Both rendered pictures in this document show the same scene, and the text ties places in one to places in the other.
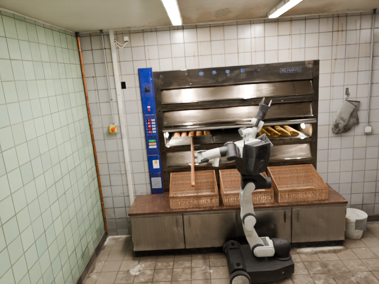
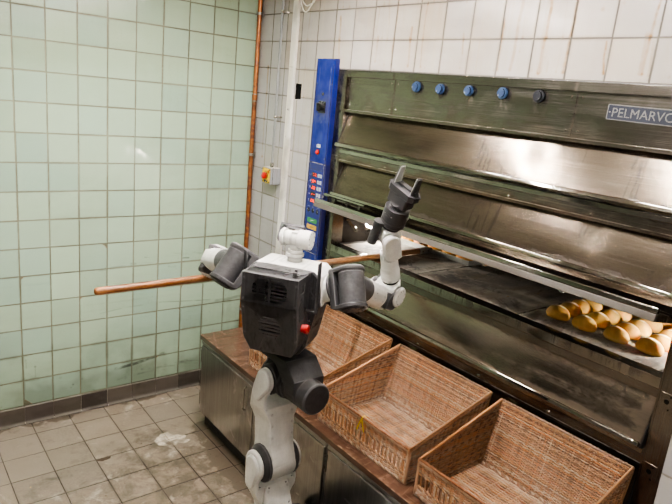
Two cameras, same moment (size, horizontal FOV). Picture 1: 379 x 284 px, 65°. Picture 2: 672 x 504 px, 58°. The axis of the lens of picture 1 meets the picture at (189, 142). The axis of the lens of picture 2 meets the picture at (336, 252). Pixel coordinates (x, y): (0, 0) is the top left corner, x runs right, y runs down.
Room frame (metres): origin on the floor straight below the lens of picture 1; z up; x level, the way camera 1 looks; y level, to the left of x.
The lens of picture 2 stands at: (1.50, -2.17, 1.97)
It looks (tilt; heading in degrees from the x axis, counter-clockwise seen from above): 14 degrees down; 49
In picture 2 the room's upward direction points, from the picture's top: 6 degrees clockwise
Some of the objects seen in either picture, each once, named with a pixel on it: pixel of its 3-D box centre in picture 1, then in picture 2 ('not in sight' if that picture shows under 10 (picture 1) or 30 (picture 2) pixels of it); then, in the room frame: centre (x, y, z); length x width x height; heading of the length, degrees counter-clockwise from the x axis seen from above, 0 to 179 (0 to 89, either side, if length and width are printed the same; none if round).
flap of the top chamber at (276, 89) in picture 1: (236, 92); (476, 152); (3.59, -0.60, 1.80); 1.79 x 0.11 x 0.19; 88
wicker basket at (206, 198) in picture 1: (193, 188); (318, 351); (3.34, -0.01, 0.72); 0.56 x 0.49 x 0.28; 89
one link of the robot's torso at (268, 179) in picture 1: (255, 180); (294, 375); (2.72, -0.61, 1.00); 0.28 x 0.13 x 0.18; 89
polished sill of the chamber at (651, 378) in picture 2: (237, 143); (458, 297); (3.61, -0.60, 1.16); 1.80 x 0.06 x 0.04; 88
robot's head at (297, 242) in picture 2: (246, 133); (297, 241); (2.74, -0.54, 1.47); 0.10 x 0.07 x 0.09; 123
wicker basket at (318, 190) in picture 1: (295, 182); (519, 480); (3.30, -1.21, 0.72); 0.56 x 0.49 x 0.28; 89
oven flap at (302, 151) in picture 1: (238, 154); (449, 327); (3.59, -0.60, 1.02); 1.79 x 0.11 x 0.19; 88
